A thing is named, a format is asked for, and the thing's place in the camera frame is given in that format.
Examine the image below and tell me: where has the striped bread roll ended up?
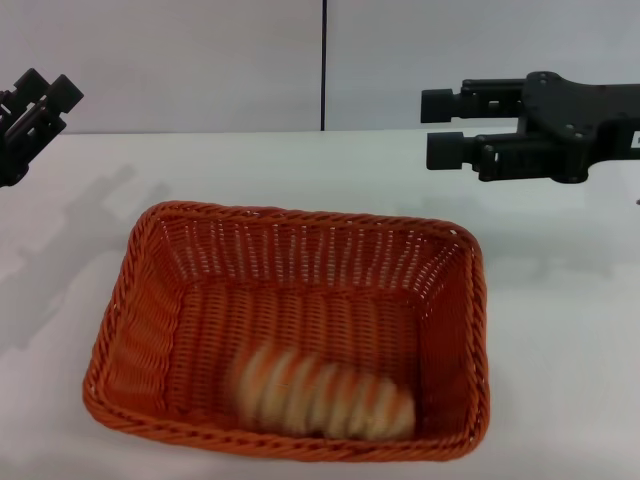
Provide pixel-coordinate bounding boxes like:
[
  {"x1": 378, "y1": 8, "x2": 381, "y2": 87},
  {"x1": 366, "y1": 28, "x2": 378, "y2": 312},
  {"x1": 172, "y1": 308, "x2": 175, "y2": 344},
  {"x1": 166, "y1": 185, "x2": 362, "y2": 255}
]
[{"x1": 234, "y1": 344, "x2": 416, "y2": 441}]

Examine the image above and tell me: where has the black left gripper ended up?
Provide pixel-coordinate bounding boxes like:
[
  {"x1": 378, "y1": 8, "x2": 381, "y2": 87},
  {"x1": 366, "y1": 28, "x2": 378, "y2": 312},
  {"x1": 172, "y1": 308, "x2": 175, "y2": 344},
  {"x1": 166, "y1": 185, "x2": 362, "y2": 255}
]
[{"x1": 0, "y1": 68, "x2": 84, "y2": 189}]

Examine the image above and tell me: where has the orange woven plastic basket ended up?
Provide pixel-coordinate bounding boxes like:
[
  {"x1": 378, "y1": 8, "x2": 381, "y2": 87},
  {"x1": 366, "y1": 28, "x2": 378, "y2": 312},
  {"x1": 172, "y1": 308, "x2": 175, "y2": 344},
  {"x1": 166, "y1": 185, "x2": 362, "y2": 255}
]
[{"x1": 82, "y1": 200, "x2": 490, "y2": 462}]

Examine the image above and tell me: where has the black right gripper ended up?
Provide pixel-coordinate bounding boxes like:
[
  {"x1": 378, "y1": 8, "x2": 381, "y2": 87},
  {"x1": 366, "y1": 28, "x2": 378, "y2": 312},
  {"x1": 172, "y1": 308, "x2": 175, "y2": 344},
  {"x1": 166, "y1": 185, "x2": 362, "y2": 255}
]
[{"x1": 421, "y1": 71, "x2": 640, "y2": 184}]

